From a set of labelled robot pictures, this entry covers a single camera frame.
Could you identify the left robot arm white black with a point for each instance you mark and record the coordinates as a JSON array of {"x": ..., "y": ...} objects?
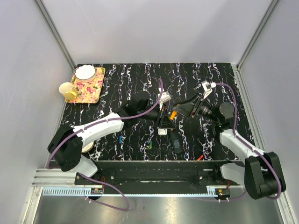
[{"x": 68, "y": 142}]

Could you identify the floral pink yellow tray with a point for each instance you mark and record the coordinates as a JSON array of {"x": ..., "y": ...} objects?
[{"x": 88, "y": 92}]

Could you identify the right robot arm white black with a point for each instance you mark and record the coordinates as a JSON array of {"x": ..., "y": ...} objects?
[{"x": 261, "y": 174}]

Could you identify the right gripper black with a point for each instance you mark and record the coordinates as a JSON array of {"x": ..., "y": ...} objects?
[{"x": 186, "y": 108}]

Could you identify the yellow mug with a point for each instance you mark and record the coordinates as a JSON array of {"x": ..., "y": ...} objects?
[{"x": 68, "y": 91}]

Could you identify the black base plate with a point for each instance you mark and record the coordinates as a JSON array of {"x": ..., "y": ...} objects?
[{"x": 164, "y": 178}]

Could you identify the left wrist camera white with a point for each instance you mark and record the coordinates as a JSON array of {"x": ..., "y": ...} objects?
[{"x": 163, "y": 98}]

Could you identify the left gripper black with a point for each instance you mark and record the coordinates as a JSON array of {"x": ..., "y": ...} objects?
[{"x": 166, "y": 122}]

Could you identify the cream bowl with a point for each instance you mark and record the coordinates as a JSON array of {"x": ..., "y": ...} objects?
[{"x": 87, "y": 148}]

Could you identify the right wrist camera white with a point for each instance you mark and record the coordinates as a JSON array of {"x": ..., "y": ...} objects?
[{"x": 208, "y": 88}]

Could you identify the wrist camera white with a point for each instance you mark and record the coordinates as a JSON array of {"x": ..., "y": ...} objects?
[
  {"x": 163, "y": 98},
  {"x": 208, "y": 88}
]

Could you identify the white remote control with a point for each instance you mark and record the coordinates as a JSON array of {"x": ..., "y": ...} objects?
[{"x": 162, "y": 132}]

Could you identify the white scalloped bowl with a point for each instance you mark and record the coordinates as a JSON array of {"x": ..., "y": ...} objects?
[{"x": 85, "y": 72}]

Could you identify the black remote control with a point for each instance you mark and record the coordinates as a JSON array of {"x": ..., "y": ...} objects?
[{"x": 175, "y": 141}]

